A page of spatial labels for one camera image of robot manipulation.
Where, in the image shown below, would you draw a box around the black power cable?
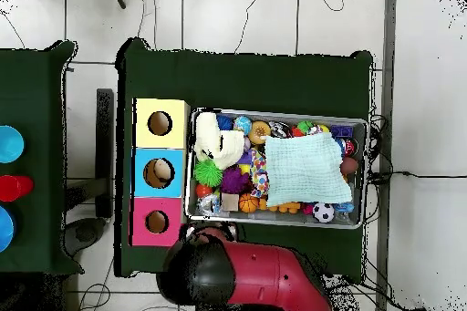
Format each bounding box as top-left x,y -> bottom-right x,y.
366,170 -> 467,185

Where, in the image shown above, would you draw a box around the mint green waffle cloth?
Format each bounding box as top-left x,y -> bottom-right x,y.
263,131 -> 354,208

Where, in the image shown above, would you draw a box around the shallow clear mesh bin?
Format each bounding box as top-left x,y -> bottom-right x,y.
183,107 -> 369,231

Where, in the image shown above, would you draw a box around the blue plastic cup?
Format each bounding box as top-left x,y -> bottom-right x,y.
0,205 -> 16,254
0,125 -> 26,164

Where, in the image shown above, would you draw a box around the cream waffle cloth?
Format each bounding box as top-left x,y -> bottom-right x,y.
192,110 -> 246,171

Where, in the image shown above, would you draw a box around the purple spiky toy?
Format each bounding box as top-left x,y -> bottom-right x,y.
219,165 -> 253,195

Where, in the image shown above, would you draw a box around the burger squeeze toy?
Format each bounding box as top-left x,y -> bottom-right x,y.
247,119 -> 272,145

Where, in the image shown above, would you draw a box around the dark green table cloth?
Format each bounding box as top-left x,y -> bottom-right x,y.
0,39 -> 85,276
114,36 -> 375,285

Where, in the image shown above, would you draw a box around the dark green spiky ball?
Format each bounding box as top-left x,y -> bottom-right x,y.
193,159 -> 223,188

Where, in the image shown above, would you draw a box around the red plastic cup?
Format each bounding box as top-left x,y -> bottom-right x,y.
0,174 -> 35,202

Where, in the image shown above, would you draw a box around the small orange basketball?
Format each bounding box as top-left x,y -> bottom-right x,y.
238,192 -> 260,214

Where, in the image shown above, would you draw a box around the black upright panel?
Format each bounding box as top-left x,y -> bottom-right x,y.
95,88 -> 115,219

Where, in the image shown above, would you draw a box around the globe print ball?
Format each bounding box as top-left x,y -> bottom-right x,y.
233,115 -> 254,136

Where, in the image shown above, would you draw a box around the small soccer ball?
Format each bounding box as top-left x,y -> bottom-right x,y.
312,202 -> 336,223

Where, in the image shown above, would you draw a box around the wooden box with three holes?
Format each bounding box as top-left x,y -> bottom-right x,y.
130,98 -> 192,248

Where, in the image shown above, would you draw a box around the small brown football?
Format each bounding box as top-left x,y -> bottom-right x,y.
339,156 -> 359,176

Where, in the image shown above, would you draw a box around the grey round stand base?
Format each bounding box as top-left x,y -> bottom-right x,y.
63,216 -> 107,257

